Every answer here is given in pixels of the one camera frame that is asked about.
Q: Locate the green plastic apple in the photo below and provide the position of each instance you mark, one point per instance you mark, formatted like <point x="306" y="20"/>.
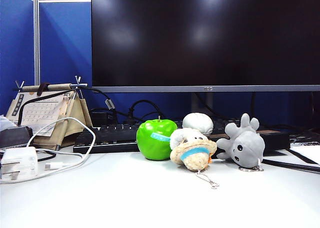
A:
<point x="150" y="142"/>

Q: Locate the white brain squeeze toy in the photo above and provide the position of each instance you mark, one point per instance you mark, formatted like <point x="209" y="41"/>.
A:
<point x="197" y="122"/>

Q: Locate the silver monitor stand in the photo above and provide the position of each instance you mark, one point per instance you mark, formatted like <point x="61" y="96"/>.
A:
<point x="202" y="102"/>

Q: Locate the black mechanical keyboard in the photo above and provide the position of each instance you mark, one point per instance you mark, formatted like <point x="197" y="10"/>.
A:
<point x="112" y="135"/>

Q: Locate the white plush dog straw hat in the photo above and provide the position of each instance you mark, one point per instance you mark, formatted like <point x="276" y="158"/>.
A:
<point x="195" y="152"/>

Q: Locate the small black power brick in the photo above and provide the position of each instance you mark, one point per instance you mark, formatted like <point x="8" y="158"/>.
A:
<point x="100" y="117"/>

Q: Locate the black computer monitor silver bezel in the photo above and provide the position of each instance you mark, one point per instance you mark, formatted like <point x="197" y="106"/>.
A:
<point x="200" y="50"/>

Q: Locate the beige canvas desk stand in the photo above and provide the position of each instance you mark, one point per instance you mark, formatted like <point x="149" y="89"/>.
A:
<point x="75" y="117"/>

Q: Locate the paper desk calendar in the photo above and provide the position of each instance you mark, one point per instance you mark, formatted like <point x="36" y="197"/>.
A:
<point x="40" y="110"/>

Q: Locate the black printed mouse pad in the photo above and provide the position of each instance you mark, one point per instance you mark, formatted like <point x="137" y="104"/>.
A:
<point x="303" y="140"/>

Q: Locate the white power adapter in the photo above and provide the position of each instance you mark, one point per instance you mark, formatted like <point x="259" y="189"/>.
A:
<point x="22" y="160"/>

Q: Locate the black flat box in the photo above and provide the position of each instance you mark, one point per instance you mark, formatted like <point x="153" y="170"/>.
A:
<point x="15" y="136"/>

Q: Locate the white tissue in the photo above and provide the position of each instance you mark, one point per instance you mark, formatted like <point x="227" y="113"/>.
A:
<point x="5" y="124"/>

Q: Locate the aluminium partition frame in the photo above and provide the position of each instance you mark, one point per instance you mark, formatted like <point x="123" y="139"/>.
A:
<point x="36" y="37"/>

